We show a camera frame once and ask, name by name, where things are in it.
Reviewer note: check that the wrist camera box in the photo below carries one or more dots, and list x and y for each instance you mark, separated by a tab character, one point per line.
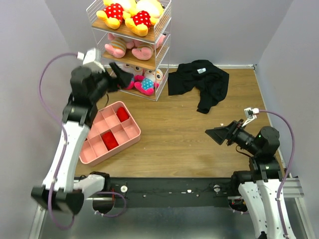
251	114
92	60

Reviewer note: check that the black crumpled cloth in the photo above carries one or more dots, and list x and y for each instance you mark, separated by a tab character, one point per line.
211	81

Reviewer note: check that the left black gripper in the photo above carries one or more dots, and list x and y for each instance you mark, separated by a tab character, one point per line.
124	78

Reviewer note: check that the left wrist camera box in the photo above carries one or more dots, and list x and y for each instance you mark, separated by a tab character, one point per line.
92	60

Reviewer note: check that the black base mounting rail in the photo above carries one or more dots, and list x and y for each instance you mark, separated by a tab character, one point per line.
178	192

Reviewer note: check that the pink frog plush striped shirt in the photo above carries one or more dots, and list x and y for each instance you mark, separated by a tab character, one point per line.
118	45

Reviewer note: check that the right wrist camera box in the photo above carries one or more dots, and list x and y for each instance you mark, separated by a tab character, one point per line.
251	114

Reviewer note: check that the orange plush red dotted dress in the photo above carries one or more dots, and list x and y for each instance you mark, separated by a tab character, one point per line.
143	16

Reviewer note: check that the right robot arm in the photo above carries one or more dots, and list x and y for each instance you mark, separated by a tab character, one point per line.
261	187

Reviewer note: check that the yellow plush red dotted dress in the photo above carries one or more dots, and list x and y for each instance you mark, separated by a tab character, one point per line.
115	12

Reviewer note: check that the white panda plush yellow glasses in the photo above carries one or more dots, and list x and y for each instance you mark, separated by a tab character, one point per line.
149	82

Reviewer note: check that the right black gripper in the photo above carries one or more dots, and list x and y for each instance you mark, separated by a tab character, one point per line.
232	133

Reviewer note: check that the white wire shelf rack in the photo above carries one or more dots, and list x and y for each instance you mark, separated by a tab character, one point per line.
160	57

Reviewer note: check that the red item in tray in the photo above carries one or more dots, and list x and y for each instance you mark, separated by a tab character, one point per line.
122	114
109	140

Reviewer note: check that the white panda plush blue dress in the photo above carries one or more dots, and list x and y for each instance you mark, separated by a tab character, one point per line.
138	74

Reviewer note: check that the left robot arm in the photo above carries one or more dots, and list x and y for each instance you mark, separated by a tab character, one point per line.
58	192

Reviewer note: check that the pink divided storage tray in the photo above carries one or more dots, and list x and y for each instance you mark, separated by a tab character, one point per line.
126	133

